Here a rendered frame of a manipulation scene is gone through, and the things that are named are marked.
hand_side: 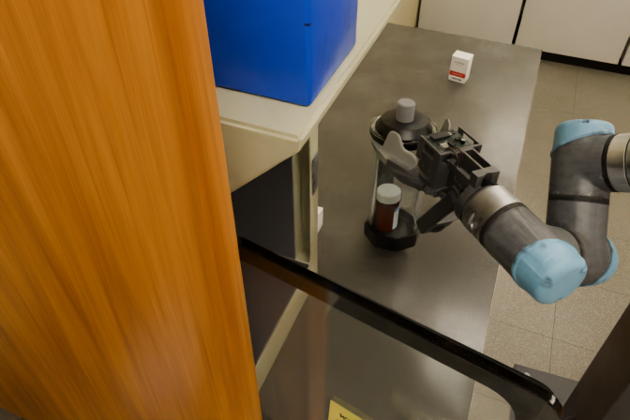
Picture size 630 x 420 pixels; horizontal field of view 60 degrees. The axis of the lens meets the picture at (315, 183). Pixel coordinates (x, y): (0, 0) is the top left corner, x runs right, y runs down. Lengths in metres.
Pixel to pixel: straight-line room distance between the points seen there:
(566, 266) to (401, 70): 1.00
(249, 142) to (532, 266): 0.41
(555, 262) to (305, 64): 0.42
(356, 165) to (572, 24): 2.61
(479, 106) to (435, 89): 0.13
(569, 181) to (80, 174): 0.61
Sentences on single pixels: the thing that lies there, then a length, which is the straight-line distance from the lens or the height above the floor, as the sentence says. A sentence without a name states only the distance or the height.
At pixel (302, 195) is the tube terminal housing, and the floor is 1.14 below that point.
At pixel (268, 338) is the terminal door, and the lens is 0.54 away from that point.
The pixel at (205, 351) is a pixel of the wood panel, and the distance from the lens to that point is 0.44.
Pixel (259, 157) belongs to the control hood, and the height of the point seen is 1.49.
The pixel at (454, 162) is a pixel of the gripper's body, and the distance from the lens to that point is 0.78.
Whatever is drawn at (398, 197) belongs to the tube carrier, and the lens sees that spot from 0.92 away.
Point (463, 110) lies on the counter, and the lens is 1.44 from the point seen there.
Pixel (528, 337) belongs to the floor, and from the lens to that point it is 2.18.
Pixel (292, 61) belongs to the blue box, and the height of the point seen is 1.54.
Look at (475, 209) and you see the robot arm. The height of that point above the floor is 1.23.
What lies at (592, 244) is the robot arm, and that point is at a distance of 0.78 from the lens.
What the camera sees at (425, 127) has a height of 1.22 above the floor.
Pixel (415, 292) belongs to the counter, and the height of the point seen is 0.94.
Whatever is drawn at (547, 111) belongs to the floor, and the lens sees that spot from 3.32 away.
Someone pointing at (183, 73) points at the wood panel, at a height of 1.59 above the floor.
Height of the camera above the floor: 1.72
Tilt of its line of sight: 42 degrees down
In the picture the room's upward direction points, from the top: straight up
